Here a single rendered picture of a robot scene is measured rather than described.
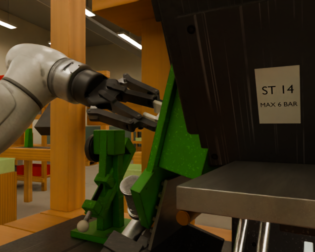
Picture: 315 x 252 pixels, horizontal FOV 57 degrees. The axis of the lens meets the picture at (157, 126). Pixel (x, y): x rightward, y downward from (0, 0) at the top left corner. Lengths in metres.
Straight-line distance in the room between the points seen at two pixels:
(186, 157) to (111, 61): 11.90
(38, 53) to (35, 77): 0.06
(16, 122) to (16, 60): 0.14
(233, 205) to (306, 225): 0.05
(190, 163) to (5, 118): 0.38
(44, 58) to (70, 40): 0.45
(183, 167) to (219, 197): 0.22
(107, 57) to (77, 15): 11.26
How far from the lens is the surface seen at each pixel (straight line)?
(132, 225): 0.54
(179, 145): 0.43
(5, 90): 0.65
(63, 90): 0.63
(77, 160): 1.10
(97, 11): 0.89
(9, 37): 10.09
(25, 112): 0.65
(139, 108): 0.99
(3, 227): 1.02
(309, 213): 0.21
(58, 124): 1.10
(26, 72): 0.67
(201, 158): 0.42
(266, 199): 0.21
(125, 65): 11.95
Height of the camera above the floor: 1.17
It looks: level
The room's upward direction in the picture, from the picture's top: straight up
